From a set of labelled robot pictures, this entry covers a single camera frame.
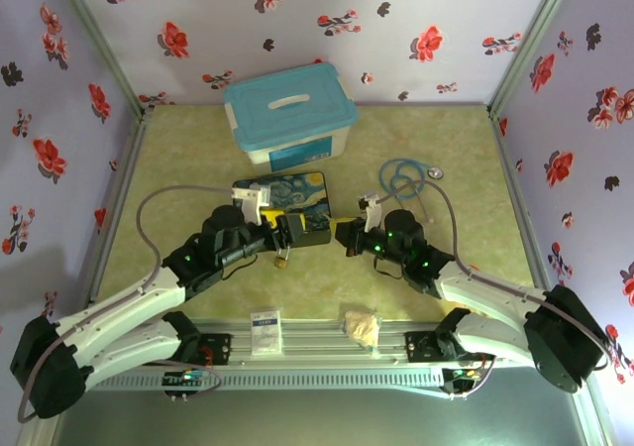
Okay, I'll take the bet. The aluminium front rail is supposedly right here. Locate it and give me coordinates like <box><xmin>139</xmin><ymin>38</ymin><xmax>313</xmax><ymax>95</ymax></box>
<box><xmin>88</xmin><ymin>316</ymin><xmax>546</xmax><ymax>392</ymax></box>

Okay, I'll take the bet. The starry night tin box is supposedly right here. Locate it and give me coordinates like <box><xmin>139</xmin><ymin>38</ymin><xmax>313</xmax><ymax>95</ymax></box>
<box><xmin>232</xmin><ymin>170</ymin><xmax>334</xmax><ymax>248</ymax></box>

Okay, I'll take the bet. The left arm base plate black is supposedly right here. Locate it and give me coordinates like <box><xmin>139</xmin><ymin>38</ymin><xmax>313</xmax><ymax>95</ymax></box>
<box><xmin>197</xmin><ymin>332</ymin><xmax>234</xmax><ymax>368</ymax></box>

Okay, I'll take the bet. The gripper thin black cable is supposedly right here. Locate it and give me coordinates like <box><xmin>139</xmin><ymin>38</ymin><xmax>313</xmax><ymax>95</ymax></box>
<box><xmin>220</xmin><ymin>251</ymin><xmax>260</xmax><ymax>282</ymax></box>
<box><xmin>372</xmin><ymin>255</ymin><xmax>412</xmax><ymax>279</ymax></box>

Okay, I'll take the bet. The right gripper thin black cable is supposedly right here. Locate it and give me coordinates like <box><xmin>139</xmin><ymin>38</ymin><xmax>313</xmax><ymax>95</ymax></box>
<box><xmin>372</xmin><ymin>255</ymin><xmax>412</xmax><ymax>279</ymax></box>

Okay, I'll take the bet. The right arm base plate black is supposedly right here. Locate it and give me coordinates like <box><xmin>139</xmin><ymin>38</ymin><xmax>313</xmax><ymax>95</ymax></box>
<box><xmin>404</xmin><ymin>330</ymin><xmax>447</xmax><ymax>364</ymax></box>

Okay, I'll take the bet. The right base grey cable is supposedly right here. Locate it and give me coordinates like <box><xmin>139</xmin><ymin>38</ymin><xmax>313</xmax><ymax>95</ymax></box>
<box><xmin>445</xmin><ymin>352</ymin><xmax>497</xmax><ymax>401</ymax></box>

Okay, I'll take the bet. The left aluminium corner post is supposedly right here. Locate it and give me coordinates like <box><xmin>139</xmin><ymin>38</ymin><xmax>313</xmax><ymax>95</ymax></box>
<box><xmin>52</xmin><ymin>0</ymin><xmax>150</xmax><ymax>120</ymax></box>

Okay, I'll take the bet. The aluminium corner post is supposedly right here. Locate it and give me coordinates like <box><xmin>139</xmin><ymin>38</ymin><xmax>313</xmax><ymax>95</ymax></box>
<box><xmin>52</xmin><ymin>0</ymin><xmax>150</xmax><ymax>120</ymax></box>
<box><xmin>487</xmin><ymin>0</ymin><xmax>581</xmax><ymax>120</ymax></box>

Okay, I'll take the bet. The plastic bag with beige contents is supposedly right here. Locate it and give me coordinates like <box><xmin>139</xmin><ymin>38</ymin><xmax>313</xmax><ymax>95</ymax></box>
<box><xmin>339</xmin><ymin>308</ymin><xmax>385</xmax><ymax>359</ymax></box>

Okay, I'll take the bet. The right aluminium corner post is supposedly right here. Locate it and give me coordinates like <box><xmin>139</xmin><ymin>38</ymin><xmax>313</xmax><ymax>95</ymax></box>
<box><xmin>487</xmin><ymin>0</ymin><xmax>581</xmax><ymax>120</ymax></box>

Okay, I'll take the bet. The aluminium side rail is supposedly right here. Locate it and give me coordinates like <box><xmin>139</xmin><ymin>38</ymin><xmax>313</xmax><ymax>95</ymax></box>
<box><xmin>489</xmin><ymin>108</ymin><xmax>564</xmax><ymax>318</ymax></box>
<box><xmin>81</xmin><ymin>113</ymin><xmax>153</xmax><ymax>311</ymax></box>

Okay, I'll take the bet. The circuit board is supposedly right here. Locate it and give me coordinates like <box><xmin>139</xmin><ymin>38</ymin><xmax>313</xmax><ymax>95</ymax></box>
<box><xmin>443</xmin><ymin>365</ymin><xmax>489</xmax><ymax>395</ymax></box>
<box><xmin>162</xmin><ymin>369</ymin><xmax>208</xmax><ymax>389</ymax></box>

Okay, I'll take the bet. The left aluminium side rail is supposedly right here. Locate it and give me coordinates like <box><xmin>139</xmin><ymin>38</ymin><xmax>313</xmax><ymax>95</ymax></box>
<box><xmin>81</xmin><ymin>113</ymin><xmax>153</xmax><ymax>311</ymax></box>

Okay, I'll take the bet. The storage box with blue lid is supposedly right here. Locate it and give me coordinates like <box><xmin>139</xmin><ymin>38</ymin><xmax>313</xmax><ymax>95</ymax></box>
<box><xmin>222</xmin><ymin>61</ymin><xmax>361</xmax><ymax>173</ymax></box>

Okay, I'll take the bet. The small white packet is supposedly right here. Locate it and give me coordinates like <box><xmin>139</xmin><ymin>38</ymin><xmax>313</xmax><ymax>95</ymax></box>
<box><xmin>249</xmin><ymin>308</ymin><xmax>284</xmax><ymax>356</ymax></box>

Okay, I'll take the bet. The right aluminium side rail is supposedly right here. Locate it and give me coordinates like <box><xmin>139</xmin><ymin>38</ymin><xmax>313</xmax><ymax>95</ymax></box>
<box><xmin>489</xmin><ymin>108</ymin><xmax>564</xmax><ymax>318</ymax></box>

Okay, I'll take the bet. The left circuit board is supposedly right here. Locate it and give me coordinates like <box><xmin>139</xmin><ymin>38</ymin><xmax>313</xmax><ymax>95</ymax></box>
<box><xmin>162</xmin><ymin>369</ymin><xmax>208</xmax><ymax>389</ymax></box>

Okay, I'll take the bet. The base grey cable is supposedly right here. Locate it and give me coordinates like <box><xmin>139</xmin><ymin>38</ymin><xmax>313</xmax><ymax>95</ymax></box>
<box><xmin>445</xmin><ymin>352</ymin><xmax>497</xmax><ymax>401</ymax></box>
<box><xmin>165</xmin><ymin>361</ymin><xmax>225</xmax><ymax>403</ymax></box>

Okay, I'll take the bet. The blue stethoscope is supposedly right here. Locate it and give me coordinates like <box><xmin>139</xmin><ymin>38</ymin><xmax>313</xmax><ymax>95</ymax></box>
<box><xmin>378</xmin><ymin>157</ymin><xmax>446</xmax><ymax>227</ymax></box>

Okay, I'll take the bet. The left gripper thin black cable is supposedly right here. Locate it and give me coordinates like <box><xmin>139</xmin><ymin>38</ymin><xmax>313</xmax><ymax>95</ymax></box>
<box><xmin>220</xmin><ymin>251</ymin><xmax>260</xmax><ymax>282</ymax></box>

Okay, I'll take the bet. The left base grey cable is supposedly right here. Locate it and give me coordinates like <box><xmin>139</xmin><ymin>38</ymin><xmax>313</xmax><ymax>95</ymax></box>
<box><xmin>165</xmin><ymin>361</ymin><xmax>225</xmax><ymax>403</ymax></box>

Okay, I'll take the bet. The right circuit board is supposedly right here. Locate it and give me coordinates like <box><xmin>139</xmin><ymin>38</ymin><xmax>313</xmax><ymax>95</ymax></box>
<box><xmin>443</xmin><ymin>365</ymin><xmax>489</xmax><ymax>395</ymax></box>

